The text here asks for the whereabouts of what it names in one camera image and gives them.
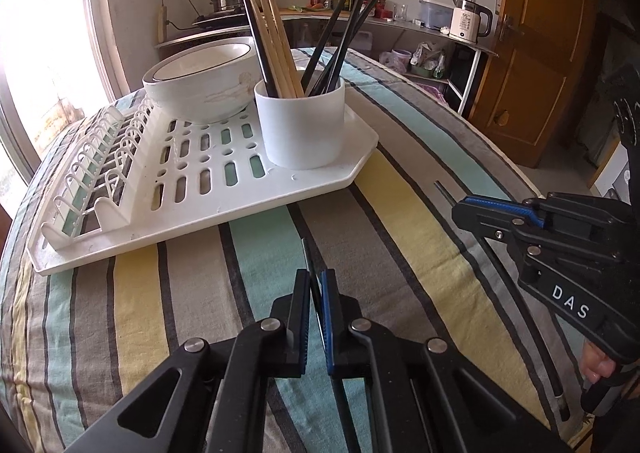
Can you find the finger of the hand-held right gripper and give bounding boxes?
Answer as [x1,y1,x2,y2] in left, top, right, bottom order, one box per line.
[451,203,532,255]
[461,194,548,230]

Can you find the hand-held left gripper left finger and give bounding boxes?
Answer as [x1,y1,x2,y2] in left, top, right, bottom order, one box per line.
[65,269,312,453]

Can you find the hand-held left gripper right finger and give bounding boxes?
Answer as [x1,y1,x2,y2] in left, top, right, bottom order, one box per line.
[320,269,566,453]

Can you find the white chopstick cup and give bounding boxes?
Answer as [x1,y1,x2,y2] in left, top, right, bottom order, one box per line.
[254,76,347,169]

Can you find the person's right hand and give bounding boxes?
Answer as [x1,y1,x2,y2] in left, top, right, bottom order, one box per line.
[580,339,617,385]

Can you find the striped tablecloth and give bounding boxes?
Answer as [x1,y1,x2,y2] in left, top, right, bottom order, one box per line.
[0,47,601,453]

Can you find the metal kitchen cabinet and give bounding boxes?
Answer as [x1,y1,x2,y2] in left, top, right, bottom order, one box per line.
[155,13,501,115]

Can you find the wooden door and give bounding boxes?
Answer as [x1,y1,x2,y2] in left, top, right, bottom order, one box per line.
[470,0,601,169]

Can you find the white plastic dish rack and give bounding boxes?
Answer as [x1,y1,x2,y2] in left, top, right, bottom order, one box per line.
[27,93,380,276]

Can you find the plastic bags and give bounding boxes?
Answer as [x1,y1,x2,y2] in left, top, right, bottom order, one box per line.
[410,40,449,79]

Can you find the white electric kettle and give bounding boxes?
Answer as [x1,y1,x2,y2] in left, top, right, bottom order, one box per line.
[448,0,494,42]

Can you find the clear plastic container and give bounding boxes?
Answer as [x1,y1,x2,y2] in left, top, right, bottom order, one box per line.
[419,0,454,29]

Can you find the white ceramic bowl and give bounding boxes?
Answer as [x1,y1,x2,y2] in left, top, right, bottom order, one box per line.
[142,37,258,125]

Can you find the black cooktop stove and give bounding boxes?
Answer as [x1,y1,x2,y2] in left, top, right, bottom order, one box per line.
[192,10,252,30]

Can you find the white framed window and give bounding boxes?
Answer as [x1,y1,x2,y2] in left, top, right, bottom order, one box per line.
[0,0,113,186]

